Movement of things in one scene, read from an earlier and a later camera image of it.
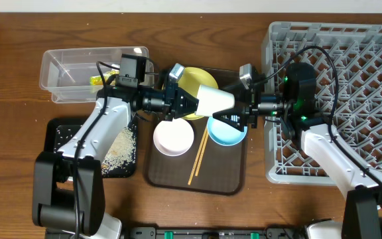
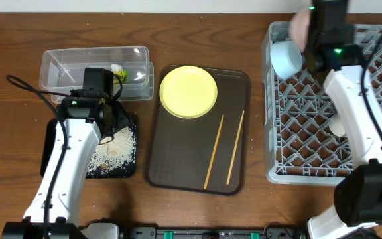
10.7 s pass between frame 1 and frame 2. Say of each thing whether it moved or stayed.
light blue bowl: moved
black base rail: stayed
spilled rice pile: stayed
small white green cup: moved
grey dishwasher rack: stayed
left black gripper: moved
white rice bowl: moved
